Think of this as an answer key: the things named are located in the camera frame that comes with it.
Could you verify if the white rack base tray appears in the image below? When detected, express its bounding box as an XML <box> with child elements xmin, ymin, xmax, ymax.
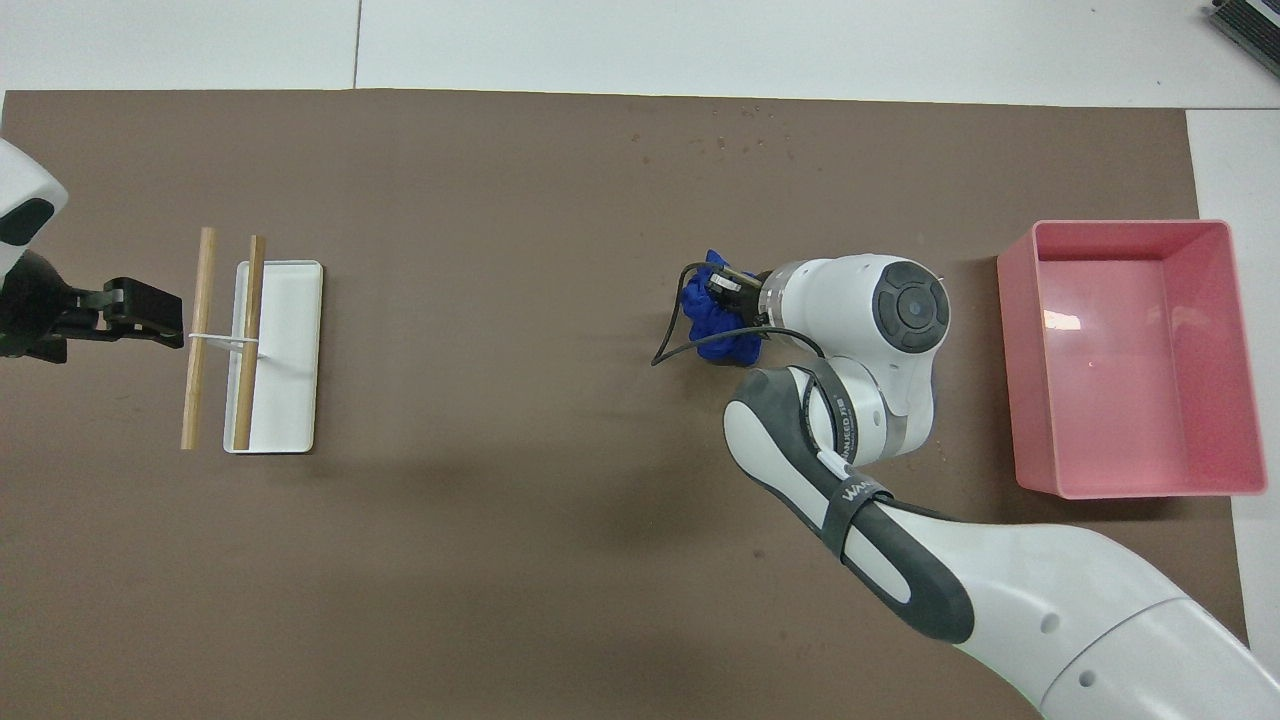
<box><xmin>223</xmin><ymin>260</ymin><xmax>325</xmax><ymax>455</ymax></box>

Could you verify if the pink plastic bin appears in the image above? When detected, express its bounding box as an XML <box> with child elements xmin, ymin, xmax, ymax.
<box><xmin>996</xmin><ymin>219</ymin><xmax>1269</xmax><ymax>500</ymax></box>

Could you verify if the blue towel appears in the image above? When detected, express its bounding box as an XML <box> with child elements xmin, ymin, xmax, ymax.
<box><xmin>682</xmin><ymin>249</ymin><xmax>766</xmax><ymax>363</ymax></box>

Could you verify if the grey ribbed device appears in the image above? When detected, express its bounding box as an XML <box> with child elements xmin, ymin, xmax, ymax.
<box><xmin>1205</xmin><ymin>0</ymin><xmax>1280</xmax><ymax>51</ymax></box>

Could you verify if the brown table mat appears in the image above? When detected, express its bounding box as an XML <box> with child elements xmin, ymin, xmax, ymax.
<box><xmin>0</xmin><ymin>88</ymin><xmax>1259</xmax><ymax>720</ymax></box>

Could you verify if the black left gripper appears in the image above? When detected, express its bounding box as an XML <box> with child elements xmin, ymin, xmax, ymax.
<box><xmin>0</xmin><ymin>250</ymin><xmax>187</xmax><ymax>363</ymax></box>

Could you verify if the wooden rod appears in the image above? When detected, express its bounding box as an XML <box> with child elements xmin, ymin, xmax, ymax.
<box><xmin>233</xmin><ymin>235</ymin><xmax>268</xmax><ymax>452</ymax></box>
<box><xmin>181</xmin><ymin>227</ymin><xmax>218</xmax><ymax>451</ymax></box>

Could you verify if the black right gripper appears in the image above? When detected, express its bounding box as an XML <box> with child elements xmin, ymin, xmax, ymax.
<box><xmin>708</xmin><ymin>268</ymin><xmax>769</xmax><ymax>323</ymax></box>

